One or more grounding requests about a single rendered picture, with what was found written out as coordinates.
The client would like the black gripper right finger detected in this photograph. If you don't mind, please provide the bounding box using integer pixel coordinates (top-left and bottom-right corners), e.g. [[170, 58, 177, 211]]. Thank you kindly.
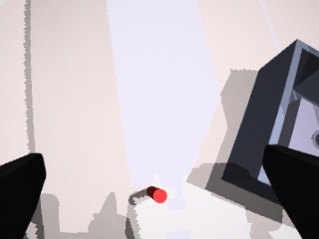
[[262, 144, 319, 239]]

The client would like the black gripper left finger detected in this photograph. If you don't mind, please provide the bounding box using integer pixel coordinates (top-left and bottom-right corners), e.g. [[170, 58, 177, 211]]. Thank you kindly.
[[0, 152, 47, 239]]

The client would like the dark red peg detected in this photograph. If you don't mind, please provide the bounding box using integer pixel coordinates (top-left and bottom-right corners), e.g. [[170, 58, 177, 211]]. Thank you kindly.
[[148, 186, 166, 203]]

